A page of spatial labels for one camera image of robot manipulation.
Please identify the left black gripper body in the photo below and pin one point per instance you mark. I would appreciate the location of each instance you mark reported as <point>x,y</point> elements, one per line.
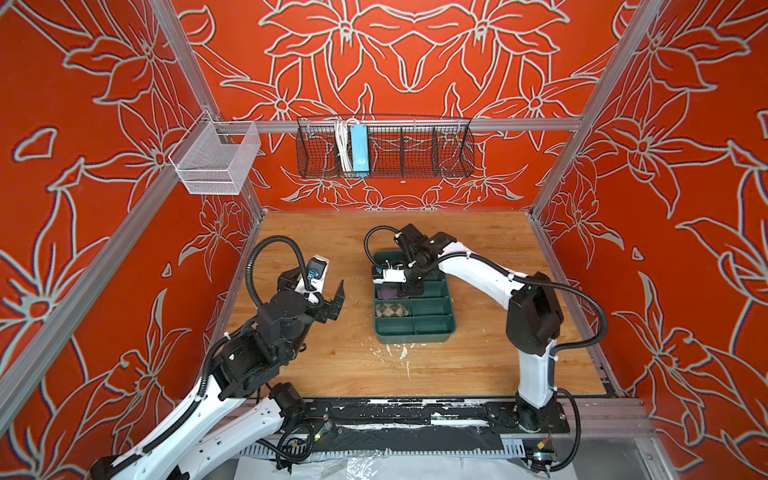
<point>312,311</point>

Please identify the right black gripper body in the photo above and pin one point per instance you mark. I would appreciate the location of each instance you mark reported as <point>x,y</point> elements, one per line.
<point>413,274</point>

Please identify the beige brown argyle sock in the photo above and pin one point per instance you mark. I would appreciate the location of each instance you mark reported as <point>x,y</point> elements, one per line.
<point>391,310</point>

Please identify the purple sock with yellow cuff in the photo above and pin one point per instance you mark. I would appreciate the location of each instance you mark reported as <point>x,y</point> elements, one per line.
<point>388,293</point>

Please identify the green compartment tray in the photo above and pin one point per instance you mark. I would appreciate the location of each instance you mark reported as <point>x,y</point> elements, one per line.
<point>432,318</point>

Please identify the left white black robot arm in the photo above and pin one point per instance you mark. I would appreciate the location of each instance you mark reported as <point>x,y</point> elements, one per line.
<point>236,401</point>

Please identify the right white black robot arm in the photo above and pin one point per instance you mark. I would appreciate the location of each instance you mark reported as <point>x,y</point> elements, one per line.
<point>402,259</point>

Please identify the light blue box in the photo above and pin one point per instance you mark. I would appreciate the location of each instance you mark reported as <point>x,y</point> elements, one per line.
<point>360,150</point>

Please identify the black wire wall basket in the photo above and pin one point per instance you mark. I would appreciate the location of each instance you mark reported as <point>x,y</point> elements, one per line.
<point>400,147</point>

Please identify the clear plastic wall bin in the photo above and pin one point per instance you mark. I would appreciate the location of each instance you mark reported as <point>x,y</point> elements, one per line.
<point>216,157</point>

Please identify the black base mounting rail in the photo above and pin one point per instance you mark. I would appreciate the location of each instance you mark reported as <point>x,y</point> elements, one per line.
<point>495,414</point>

